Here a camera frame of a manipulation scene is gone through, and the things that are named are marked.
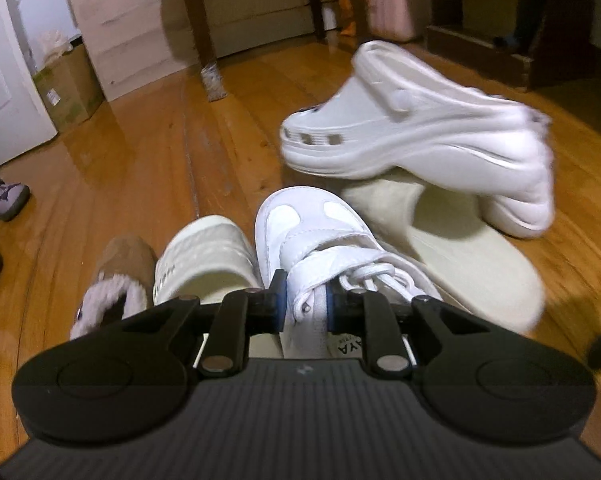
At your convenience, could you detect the cardboard box with label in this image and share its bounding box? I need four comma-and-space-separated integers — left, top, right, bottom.
30, 42, 105, 133

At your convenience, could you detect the dark wooden shelf unit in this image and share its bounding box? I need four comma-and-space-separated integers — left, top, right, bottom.
425, 0, 601, 92

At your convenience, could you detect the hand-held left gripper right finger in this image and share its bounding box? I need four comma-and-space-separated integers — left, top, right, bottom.
325, 281, 481, 381

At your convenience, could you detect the white strap sneaker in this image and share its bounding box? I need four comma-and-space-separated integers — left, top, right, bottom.
254, 186, 446, 361

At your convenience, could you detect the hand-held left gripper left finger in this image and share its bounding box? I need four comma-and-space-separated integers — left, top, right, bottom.
115, 269, 287, 377

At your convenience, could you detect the white platform clog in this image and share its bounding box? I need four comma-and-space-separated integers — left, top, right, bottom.
279, 40, 555, 239

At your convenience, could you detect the dark wooden table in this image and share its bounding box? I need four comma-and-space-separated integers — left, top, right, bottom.
145, 0, 376, 68

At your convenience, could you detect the brown fleece-lined slipper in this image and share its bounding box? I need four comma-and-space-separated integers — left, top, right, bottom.
70, 234, 158, 341

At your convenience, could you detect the grey table leg pad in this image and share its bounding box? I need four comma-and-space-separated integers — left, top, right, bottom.
200, 62, 228, 103

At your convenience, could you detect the white plastic bag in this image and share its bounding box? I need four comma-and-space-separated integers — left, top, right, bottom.
38, 30, 81, 57

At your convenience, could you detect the white door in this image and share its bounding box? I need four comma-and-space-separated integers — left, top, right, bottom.
0, 0, 58, 171

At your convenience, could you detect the white chest of drawers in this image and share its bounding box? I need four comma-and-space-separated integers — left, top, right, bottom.
60, 0, 204, 103

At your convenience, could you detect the cream slide sandal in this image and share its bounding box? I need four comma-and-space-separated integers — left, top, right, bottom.
153, 215, 281, 361
341, 170, 546, 333

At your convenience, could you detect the pink suitcase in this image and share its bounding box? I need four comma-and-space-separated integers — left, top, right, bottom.
368, 0, 429, 43

